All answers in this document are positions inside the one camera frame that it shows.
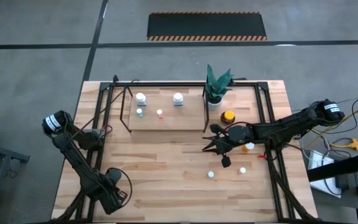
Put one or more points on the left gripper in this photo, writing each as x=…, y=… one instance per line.
x=113, y=200

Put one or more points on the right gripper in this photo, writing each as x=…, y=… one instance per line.
x=238, y=135

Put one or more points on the amber fish oil bottle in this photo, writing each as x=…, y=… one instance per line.
x=228, y=116

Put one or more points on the teal green pill vial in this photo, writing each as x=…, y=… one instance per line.
x=210, y=174

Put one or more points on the white melatonin supplement bottle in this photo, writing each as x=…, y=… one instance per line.
x=178, y=98
x=140, y=98

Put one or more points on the pink pill vial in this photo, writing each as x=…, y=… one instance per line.
x=159, y=112

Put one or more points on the blue pill vial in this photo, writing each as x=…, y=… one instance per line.
x=139, y=111

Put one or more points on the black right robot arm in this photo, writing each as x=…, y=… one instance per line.
x=291, y=124

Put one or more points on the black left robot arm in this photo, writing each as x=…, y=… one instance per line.
x=73, y=152

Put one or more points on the large orange pill vial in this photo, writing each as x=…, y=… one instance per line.
x=249, y=146

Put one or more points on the white plant pot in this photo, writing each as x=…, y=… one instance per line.
x=213, y=105

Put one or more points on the black metal tray rack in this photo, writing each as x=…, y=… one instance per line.
x=172, y=121

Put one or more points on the red zip tie tag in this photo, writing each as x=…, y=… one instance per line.
x=261, y=156
x=103, y=127

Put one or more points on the green snake plant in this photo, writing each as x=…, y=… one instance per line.
x=216, y=85

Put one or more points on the white paper sheet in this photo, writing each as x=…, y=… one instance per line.
x=319, y=161

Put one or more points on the black yellow-striped floor mat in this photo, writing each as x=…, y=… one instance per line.
x=207, y=26

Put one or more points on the black side table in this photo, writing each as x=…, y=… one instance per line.
x=337, y=168

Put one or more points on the black metal rig frame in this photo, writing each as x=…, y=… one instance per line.
x=182, y=84

